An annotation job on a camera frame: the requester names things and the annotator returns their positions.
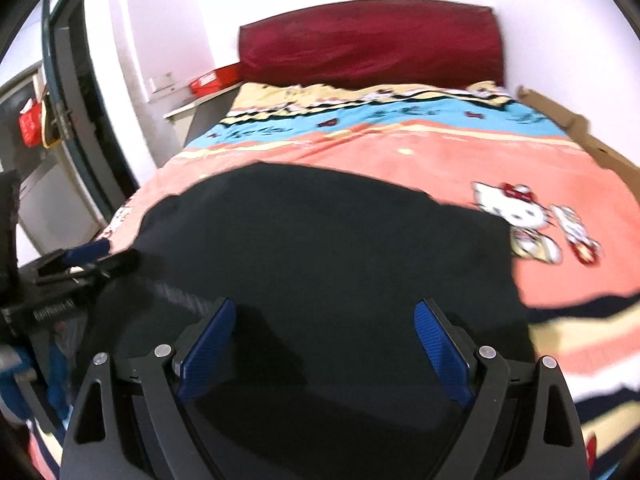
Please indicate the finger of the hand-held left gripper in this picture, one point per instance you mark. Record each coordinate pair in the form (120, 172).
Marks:
(87, 251)
(117, 263)

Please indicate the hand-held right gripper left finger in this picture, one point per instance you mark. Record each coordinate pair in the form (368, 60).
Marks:
(207, 345)

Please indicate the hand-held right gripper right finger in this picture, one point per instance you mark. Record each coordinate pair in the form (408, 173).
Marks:
(442, 350)

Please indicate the black hooded puffer jacket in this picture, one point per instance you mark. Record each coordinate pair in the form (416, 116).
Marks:
(325, 240)

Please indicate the grey metal door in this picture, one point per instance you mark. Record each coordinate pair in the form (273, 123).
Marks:
(45, 185)

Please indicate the person's blue clothing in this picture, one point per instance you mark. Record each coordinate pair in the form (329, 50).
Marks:
(45, 385)

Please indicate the yellow bag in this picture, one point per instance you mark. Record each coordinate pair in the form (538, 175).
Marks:
(50, 130)

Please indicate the red plastic bag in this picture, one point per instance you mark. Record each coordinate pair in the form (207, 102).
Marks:
(31, 125)

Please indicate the dark green door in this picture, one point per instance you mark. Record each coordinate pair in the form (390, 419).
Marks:
(75, 85)

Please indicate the white bedside table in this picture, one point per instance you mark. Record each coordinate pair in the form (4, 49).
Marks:
(200, 110)

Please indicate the cartoon cat printed blanket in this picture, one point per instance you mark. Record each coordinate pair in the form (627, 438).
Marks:
(400, 160)

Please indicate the red box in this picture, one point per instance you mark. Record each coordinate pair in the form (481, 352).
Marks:
(210, 82)

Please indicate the brown cardboard sheet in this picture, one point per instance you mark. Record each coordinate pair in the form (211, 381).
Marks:
(575, 122)

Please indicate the dark red padded headboard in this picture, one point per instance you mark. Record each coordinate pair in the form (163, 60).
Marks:
(370, 42)

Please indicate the white wall switch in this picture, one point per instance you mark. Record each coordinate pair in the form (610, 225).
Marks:
(163, 83)

